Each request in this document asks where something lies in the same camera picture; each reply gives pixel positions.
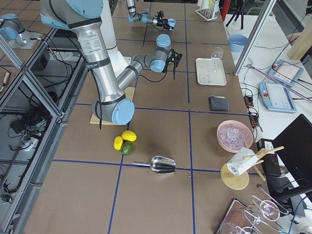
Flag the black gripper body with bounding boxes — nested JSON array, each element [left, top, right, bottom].
[[162, 49, 182, 73], [156, 10, 173, 31]]

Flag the light blue plastic cup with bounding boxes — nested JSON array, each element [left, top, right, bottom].
[[168, 19, 176, 28]]

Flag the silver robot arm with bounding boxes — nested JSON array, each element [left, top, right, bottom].
[[125, 0, 176, 31], [40, 0, 182, 125]]

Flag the pink bowl with ice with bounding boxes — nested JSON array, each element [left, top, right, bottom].
[[216, 120, 254, 153]]

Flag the steel ice scoop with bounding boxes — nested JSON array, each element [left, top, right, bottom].
[[133, 156, 176, 174]]

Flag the cream bear tray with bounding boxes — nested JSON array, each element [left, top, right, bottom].
[[195, 58, 227, 86]]

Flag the clear wine glass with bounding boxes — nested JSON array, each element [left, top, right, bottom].
[[208, 47, 223, 74]]

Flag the wooden cutting board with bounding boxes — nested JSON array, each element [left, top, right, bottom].
[[102, 87, 135, 125]]

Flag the grey folded cloth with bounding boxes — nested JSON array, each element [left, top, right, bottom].
[[208, 96, 229, 111]]

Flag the blue plastic tub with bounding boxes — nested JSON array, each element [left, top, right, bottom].
[[228, 34, 248, 52]]

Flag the yellow lemon upper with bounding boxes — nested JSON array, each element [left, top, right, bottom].
[[121, 130, 137, 142]]

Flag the yellow lemon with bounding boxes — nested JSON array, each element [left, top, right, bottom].
[[113, 136, 124, 151], [121, 130, 137, 142]]

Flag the yellow lemon left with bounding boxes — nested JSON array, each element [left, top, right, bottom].
[[113, 136, 124, 151]]

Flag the green lime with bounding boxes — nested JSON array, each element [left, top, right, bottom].
[[120, 141, 133, 155]]

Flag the blue teach pendant near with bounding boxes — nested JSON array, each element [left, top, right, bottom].
[[259, 81, 296, 113]]

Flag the blue teach pendant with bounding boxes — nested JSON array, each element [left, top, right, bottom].
[[259, 81, 296, 113], [268, 59, 304, 87]]

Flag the blue teach pendant far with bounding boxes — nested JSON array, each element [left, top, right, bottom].
[[268, 59, 304, 87]]

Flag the wooden paper towel stand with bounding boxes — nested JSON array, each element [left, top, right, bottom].
[[220, 146, 284, 190]]

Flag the black laptop monitor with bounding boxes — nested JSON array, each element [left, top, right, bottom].
[[263, 114, 312, 201]]

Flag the upside-down wine glasses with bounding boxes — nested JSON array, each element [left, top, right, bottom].
[[216, 195, 289, 234]]

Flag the white wire rack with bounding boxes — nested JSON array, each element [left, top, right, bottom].
[[195, 0, 219, 21]]

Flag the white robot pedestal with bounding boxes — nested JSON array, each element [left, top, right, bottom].
[[100, 0, 131, 77]]

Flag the black camera tripod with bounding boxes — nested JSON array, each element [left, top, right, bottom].
[[226, 0, 245, 30]]

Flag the aluminium frame post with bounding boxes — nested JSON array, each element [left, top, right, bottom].
[[234, 0, 276, 76]]

